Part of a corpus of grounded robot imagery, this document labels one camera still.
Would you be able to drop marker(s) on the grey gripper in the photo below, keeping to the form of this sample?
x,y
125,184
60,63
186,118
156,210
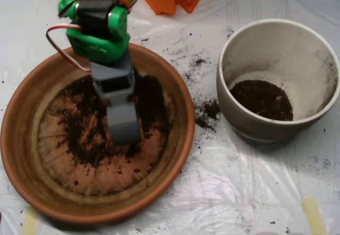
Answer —
x,y
115,84

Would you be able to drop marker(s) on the dark soil pile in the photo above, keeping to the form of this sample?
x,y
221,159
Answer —
x,y
154,94

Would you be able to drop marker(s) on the dark soil heap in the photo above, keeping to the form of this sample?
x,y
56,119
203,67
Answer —
x,y
260,99

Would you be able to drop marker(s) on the spilled soil patch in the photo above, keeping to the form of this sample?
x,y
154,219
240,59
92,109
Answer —
x,y
211,110

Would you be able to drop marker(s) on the terracotta clay saucer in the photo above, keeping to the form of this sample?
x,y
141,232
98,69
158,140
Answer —
x,y
24,139

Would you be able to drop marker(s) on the white ceramic plant pot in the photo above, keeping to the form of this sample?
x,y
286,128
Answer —
x,y
279,54

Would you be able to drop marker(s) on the clear plastic cover sheet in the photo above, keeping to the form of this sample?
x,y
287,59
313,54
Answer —
x,y
239,179

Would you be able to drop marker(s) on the beige masking tape strip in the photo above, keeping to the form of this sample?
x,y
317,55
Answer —
x,y
30,221
314,216

